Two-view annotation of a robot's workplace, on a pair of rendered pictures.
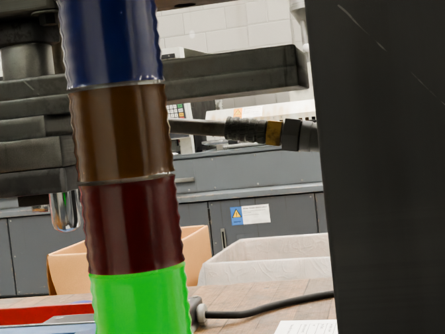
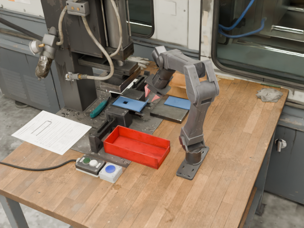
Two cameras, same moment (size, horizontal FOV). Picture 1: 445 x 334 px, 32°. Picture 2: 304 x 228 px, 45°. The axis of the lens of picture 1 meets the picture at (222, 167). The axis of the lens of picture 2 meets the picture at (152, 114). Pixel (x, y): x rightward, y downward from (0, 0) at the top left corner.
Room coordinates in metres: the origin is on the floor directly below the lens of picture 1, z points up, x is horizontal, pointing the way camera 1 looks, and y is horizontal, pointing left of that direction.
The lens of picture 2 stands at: (1.89, 0.66, 1.96)
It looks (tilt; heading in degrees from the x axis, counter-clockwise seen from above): 37 degrees down; 197
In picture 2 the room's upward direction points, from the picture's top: 3 degrees counter-clockwise
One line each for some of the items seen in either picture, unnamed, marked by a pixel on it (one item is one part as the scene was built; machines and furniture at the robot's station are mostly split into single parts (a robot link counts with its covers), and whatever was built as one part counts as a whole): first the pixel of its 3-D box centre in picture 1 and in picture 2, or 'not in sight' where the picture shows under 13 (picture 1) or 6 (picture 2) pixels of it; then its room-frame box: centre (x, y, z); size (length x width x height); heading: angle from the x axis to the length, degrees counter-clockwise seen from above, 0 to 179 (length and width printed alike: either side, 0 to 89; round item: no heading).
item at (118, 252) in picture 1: (132, 222); not in sight; (0.30, 0.04, 1.10); 0.04 x 0.04 x 0.03
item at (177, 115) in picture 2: not in sight; (172, 108); (0.49, 0.34, 0.91); 0.17 x 0.16 x 0.02; 168
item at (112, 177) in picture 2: not in sight; (111, 174); (0.96, 0.19, 0.90); 0.07 x 0.07 x 0.06; 78
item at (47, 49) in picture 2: not in sight; (48, 51); (0.64, -0.17, 1.25); 0.19 x 0.07 x 0.19; 168
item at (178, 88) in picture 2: not in sight; (189, 88); (0.34, 0.39, 0.93); 0.25 x 0.13 x 0.08; 78
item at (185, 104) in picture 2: not in sight; (181, 101); (0.46, 0.37, 0.93); 0.15 x 0.07 x 0.03; 81
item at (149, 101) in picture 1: (121, 132); not in sight; (0.30, 0.04, 1.14); 0.04 x 0.04 x 0.03
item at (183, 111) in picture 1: (179, 109); not in sight; (5.17, 0.24, 1.27); 0.23 x 0.18 x 0.38; 165
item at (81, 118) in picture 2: not in sight; (116, 111); (0.54, 0.06, 0.88); 0.65 x 0.50 x 0.03; 168
